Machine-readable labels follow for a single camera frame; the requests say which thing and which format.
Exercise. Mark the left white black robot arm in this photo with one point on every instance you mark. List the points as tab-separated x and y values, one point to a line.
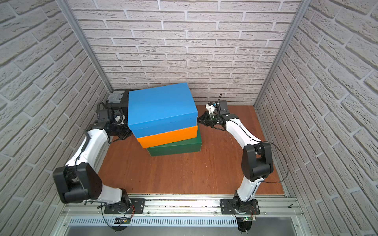
77	181

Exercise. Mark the green circuit board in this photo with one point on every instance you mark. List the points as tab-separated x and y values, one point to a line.
122	221
246	218

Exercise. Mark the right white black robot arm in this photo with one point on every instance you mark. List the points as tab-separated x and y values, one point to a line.
257	160

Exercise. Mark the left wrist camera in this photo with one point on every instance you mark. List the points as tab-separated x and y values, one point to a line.
118	119

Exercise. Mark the aluminium corner post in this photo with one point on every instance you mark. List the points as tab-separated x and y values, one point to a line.
283	47
80	34

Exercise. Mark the orange shoebox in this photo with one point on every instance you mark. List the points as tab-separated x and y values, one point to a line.
168	137

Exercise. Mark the right aluminium corner post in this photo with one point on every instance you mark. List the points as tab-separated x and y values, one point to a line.
283	47

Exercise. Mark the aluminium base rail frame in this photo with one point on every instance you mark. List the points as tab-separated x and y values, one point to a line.
180	210

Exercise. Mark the left green circuit board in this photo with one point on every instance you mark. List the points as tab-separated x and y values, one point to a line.
122	221

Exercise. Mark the blue shoebox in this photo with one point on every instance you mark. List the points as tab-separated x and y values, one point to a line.
153	111

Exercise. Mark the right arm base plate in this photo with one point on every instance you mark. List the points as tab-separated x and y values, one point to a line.
227	206

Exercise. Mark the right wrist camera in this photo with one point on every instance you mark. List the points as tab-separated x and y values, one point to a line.
212	107

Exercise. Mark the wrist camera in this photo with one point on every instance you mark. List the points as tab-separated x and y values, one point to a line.
212	107
118	119

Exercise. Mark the green shoebox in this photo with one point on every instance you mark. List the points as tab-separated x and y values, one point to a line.
180	147

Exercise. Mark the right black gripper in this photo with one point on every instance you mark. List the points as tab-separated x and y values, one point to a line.
204	117

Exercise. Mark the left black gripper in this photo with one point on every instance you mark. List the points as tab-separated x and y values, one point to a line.
123	104

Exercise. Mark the right green circuit board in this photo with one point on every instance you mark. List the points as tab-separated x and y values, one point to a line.
246	218

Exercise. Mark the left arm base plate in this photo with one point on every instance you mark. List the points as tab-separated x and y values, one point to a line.
133	205

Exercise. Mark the left aluminium corner post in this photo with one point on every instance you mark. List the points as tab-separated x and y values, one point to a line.
80	34

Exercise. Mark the black plastic toolbox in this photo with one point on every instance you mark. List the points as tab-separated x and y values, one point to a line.
119	99

